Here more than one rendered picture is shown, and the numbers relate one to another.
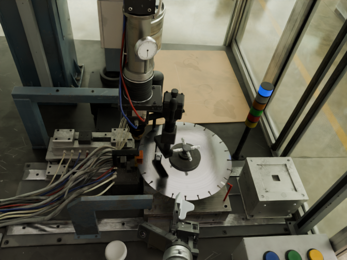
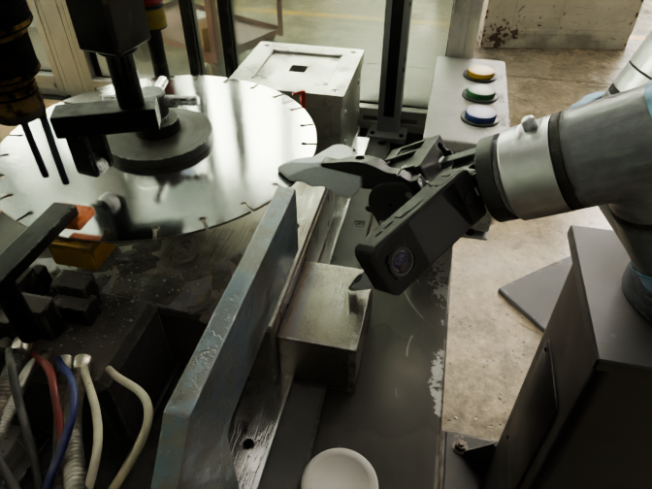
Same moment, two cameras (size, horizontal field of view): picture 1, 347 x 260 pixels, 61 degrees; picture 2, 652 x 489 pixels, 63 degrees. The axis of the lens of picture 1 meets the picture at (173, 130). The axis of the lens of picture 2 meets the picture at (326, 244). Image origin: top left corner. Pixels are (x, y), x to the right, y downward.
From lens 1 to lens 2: 68 cm
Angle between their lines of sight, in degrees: 46
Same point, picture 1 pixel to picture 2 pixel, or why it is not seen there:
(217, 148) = (179, 87)
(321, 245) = (458, 64)
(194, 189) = (281, 145)
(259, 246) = (449, 123)
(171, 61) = not seen: outside the picture
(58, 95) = not seen: outside the picture
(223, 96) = not seen: outside the picture
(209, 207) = (310, 189)
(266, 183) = (306, 81)
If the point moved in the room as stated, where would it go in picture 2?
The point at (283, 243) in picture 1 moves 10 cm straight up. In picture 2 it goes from (446, 97) to (458, 25)
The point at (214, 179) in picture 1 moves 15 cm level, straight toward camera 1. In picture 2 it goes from (268, 111) to (373, 155)
